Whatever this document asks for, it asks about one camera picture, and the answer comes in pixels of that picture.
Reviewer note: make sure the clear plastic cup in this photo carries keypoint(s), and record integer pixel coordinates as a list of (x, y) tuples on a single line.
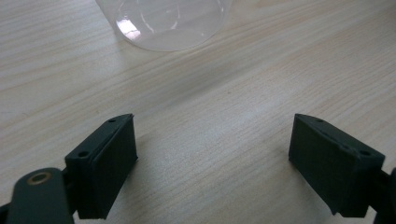
[(168, 21)]

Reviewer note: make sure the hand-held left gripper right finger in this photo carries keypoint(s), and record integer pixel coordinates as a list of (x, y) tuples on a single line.
[(333, 168)]

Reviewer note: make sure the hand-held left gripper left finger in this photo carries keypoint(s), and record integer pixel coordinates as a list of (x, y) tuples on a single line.
[(102, 168)]

